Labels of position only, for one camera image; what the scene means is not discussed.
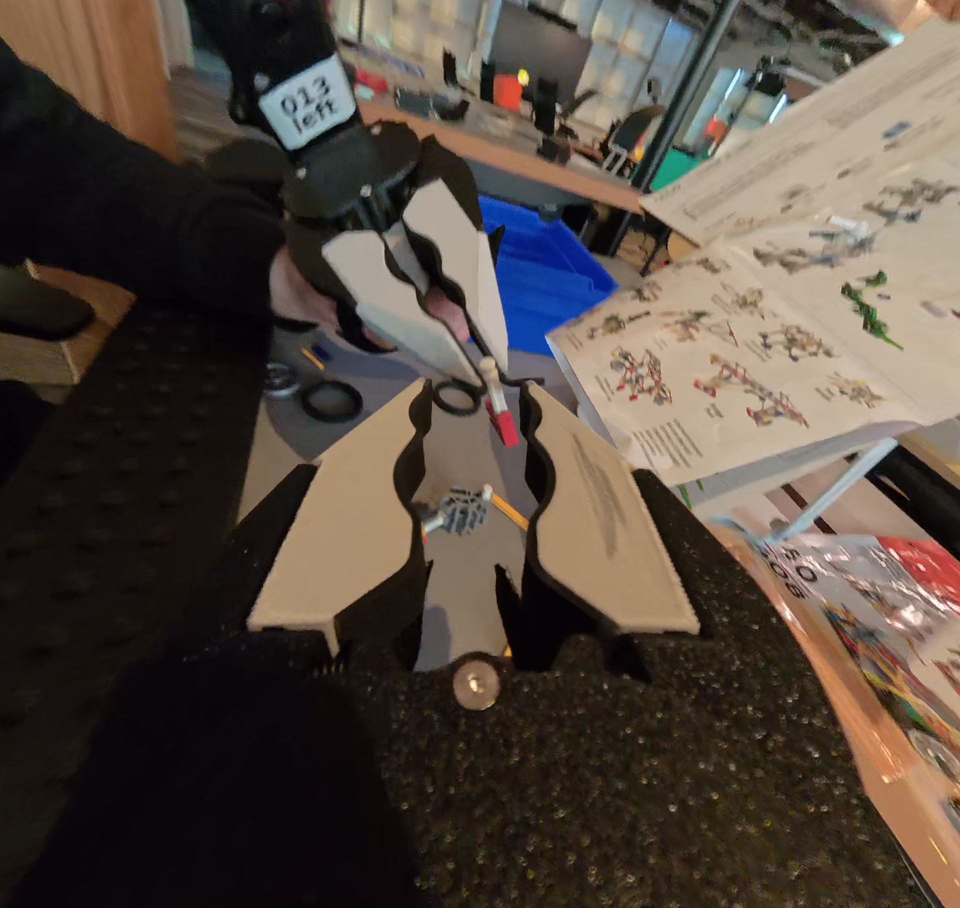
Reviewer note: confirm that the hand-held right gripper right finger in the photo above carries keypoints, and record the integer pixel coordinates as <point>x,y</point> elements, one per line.
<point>607,541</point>

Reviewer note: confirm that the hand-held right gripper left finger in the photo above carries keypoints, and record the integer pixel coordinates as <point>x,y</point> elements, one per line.
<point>337,541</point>

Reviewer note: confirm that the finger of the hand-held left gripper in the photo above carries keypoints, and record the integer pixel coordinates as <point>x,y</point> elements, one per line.
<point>457,241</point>
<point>382,278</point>

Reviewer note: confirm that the red plastic connector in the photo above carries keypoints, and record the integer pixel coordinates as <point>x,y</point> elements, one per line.
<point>504,424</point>

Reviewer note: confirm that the person's left hand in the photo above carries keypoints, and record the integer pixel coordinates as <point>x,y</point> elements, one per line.
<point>300,293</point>

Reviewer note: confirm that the blue plastic bin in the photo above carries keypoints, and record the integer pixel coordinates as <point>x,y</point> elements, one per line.
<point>547,278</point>

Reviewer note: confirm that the long yellow rod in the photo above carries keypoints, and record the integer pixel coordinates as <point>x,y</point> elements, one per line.
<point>510,516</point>

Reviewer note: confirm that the long wooden desk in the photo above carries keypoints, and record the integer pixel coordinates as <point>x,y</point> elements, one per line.
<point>510,155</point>

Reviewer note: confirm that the short yellow rod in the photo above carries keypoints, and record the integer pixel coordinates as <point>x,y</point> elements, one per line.
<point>313,358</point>

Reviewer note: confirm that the black rubber tyre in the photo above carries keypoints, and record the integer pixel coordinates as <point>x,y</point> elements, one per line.
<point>331,418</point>
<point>436,397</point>

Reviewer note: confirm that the silver wheel hub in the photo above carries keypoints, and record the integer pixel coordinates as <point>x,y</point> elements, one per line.
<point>279,381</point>

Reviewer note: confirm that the wooden panel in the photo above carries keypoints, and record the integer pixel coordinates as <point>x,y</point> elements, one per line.
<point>82,38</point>

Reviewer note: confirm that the black monitor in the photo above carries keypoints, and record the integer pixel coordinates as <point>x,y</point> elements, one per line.
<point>540,46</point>

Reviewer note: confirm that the printed toy packaging bag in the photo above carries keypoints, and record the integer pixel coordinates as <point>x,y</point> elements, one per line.
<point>862,623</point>

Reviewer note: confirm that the toy instruction booklet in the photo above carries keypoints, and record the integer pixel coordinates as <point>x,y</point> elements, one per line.
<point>750,308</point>

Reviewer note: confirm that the black metal pole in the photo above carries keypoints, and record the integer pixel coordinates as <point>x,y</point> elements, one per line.
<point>697,61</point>

